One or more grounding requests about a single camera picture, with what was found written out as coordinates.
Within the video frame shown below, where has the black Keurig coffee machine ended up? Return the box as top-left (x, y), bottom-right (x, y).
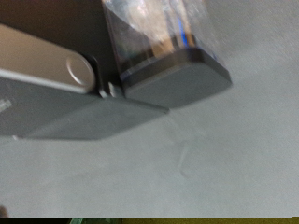
top-left (0, 0), bottom-right (171, 141)

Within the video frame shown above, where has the clear water tank black lid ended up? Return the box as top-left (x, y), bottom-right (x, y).
top-left (101, 0), bottom-right (234, 110)

